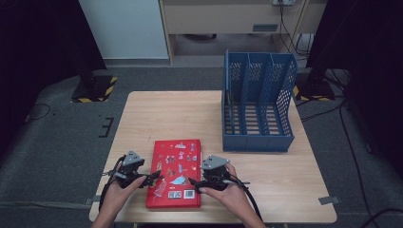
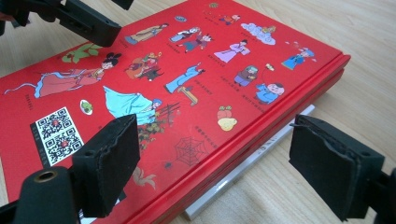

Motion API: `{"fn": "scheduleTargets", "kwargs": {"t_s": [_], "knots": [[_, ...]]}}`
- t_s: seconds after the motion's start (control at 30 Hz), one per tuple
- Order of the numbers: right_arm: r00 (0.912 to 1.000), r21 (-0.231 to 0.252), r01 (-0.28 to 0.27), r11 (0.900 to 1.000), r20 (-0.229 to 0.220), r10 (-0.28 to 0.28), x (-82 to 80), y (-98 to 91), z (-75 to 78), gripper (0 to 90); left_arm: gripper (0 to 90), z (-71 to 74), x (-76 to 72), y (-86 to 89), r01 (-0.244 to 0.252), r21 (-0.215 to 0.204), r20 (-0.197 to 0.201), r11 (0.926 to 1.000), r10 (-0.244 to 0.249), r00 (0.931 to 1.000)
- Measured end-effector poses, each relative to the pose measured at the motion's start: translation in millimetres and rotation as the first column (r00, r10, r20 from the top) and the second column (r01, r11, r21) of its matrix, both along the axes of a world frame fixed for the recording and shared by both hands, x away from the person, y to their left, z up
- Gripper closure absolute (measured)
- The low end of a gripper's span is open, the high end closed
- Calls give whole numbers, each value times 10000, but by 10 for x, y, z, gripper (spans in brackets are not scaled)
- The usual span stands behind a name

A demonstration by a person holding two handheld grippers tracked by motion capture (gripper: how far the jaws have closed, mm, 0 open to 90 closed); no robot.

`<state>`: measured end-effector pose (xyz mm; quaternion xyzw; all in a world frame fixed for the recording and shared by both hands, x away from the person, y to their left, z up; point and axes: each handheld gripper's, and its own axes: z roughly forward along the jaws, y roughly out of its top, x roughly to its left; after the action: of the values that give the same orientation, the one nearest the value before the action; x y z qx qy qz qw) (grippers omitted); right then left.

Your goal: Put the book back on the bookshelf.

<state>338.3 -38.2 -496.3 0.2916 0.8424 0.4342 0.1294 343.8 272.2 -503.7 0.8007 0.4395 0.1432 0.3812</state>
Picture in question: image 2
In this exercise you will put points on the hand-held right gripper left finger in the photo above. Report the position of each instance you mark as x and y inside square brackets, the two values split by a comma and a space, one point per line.
[106, 165]

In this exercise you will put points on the white book with green leaf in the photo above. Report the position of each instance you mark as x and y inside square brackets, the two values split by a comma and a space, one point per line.
[236, 177]

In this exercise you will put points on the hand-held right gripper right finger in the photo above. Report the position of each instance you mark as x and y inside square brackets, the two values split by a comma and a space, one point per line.
[330, 165]

